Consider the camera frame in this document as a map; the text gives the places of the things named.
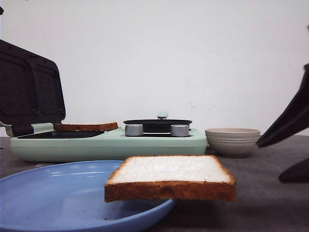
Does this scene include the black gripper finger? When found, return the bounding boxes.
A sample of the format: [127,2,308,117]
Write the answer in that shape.
[279,159,309,183]
[256,64,309,148]

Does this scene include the white bread slice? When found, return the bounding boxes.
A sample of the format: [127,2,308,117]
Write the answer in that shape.
[104,155,236,202]
[56,122,118,132]

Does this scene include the breakfast maker hinged lid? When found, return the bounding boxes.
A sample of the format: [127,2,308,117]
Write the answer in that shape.
[0,40,66,137]

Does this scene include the mint green breakfast maker base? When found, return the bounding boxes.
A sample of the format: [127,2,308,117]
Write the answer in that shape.
[11,128,207,162]

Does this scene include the beige ceramic bowl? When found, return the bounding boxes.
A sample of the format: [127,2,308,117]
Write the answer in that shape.
[205,128,260,158]

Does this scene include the right silver control knob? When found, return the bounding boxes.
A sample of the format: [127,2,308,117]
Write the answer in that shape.
[170,124,189,137]

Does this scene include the silver control knob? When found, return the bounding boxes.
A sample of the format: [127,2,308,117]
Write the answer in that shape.
[125,124,143,137]
[170,124,189,137]

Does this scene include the left silver control knob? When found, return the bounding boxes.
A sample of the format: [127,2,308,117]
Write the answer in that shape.
[125,124,143,137]

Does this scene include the blue plate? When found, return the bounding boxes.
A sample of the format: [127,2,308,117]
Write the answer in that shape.
[0,160,175,232]

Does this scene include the black frying pan green handle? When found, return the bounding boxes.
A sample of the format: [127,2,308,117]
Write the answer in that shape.
[123,111,192,133]

